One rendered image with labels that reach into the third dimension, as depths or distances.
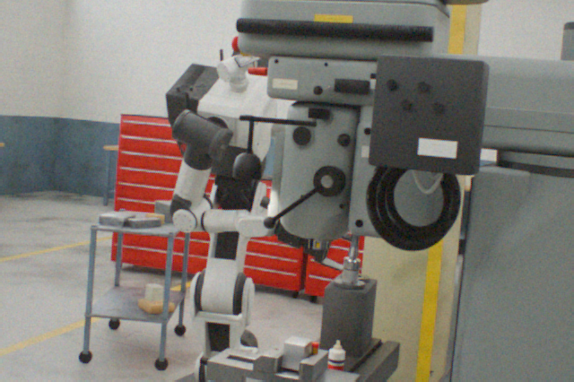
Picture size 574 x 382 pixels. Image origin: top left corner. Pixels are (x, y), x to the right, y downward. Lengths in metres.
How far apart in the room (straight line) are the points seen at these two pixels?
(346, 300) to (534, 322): 0.74
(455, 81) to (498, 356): 0.58
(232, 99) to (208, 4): 9.82
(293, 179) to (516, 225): 0.52
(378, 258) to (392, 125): 2.24
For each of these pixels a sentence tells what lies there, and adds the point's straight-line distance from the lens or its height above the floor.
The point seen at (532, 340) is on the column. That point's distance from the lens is 1.70.
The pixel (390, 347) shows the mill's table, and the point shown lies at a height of 0.93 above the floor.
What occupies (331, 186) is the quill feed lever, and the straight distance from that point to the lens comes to 1.79.
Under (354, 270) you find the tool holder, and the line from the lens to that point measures 2.31.
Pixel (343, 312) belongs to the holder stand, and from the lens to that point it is 2.29.
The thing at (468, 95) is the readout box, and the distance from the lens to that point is 1.48.
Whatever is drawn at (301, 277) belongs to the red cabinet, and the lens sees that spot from 6.95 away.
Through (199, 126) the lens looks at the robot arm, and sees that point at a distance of 2.34.
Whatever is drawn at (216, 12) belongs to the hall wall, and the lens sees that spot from 12.18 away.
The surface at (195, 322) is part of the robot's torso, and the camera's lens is 2.69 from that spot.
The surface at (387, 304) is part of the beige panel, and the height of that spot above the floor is 0.77.
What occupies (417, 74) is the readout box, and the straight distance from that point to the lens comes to 1.50.
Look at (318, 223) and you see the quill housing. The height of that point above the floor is 1.35.
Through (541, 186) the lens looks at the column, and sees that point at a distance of 1.67.
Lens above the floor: 1.60
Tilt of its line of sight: 4 degrees down
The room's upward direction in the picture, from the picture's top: 5 degrees clockwise
